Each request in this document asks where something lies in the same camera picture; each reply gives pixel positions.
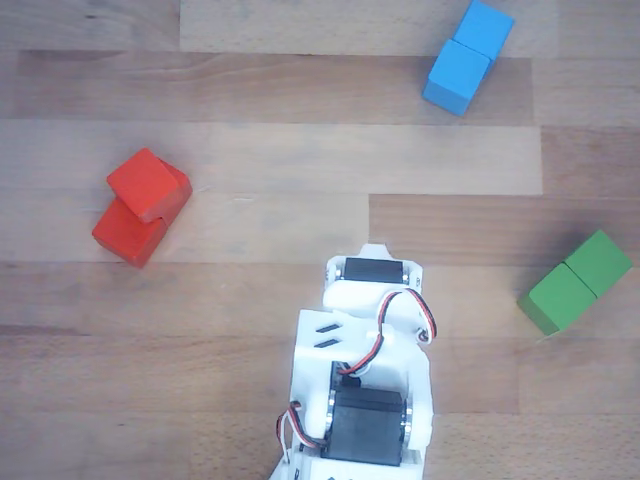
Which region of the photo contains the small red wooden cube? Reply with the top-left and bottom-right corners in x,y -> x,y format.
105,147 -> 181,225

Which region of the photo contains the long red wooden block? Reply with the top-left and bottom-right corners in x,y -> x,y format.
92,159 -> 194,269

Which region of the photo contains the long blue wooden block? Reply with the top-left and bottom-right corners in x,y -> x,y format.
422,0 -> 516,117

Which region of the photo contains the long green wooden block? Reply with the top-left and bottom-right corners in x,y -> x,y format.
516,228 -> 634,337

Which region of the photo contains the red black white servo wire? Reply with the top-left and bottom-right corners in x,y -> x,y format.
339,288 -> 439,379
276,402 -> 324,451

